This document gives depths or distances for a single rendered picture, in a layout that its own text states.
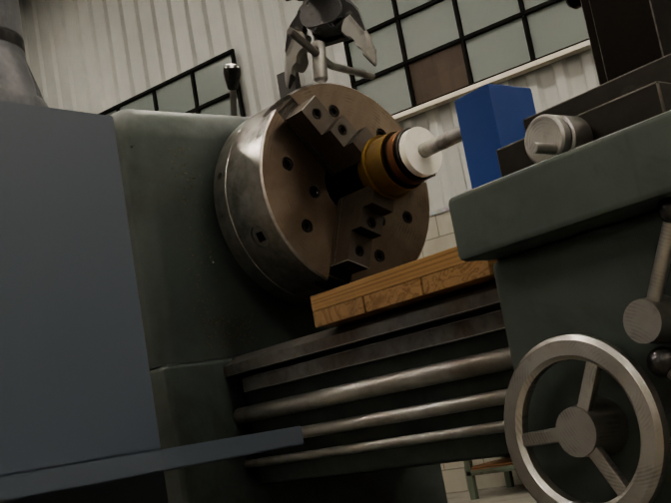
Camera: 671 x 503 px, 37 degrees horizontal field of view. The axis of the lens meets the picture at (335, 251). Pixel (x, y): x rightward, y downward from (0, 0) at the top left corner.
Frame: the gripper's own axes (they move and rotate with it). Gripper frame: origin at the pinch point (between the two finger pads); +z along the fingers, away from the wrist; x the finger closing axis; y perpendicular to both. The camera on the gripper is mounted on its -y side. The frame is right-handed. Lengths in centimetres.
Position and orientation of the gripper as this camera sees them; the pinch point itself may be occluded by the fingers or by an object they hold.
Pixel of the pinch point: (329, 77)
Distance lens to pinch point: 161.2
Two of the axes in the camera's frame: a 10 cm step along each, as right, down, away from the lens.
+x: -9.1, 1.8, 3.8
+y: 4.1, 1.7, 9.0
